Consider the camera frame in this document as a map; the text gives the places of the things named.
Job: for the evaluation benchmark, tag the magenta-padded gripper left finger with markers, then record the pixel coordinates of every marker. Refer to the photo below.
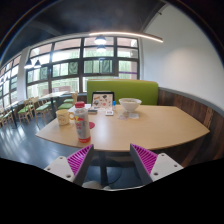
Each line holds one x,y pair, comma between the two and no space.
78,159

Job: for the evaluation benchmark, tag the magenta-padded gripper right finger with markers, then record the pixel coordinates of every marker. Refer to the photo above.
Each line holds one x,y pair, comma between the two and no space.
146,159

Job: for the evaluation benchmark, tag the red-capped drink bottle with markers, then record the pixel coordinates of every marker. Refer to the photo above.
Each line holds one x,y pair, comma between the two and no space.
82,125

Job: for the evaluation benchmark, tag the flat round red coaster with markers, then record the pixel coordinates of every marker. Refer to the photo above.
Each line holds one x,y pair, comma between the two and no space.
92,125

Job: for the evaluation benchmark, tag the white paper napkin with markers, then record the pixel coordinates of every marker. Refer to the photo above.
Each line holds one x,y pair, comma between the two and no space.
133,115

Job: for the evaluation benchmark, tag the pinkish paper card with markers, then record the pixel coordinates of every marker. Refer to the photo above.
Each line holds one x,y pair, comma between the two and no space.
122,116

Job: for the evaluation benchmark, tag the white bowl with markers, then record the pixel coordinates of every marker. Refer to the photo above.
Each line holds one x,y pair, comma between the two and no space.
130,104

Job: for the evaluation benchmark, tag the small blue-capped bottle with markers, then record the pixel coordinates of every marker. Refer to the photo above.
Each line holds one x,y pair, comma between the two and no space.
114,105

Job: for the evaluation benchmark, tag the black-framed tablet with pictures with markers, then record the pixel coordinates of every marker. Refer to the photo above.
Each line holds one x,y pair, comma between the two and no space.
102,100

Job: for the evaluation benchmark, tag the wooden dining table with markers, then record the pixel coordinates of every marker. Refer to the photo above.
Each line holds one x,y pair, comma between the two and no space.
53,95

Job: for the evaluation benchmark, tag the green bench backrest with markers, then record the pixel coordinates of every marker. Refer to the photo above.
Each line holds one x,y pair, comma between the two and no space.
133,91

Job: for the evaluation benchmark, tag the group of green-seated wooden chairs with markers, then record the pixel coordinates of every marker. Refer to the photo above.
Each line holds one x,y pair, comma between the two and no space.
25,110

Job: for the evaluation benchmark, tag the group of pendant lamps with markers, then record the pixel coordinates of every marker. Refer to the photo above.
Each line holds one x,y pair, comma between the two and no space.
100,40

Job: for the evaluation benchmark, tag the long linear ceiling light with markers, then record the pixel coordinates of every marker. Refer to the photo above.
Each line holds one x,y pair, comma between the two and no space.
133,34

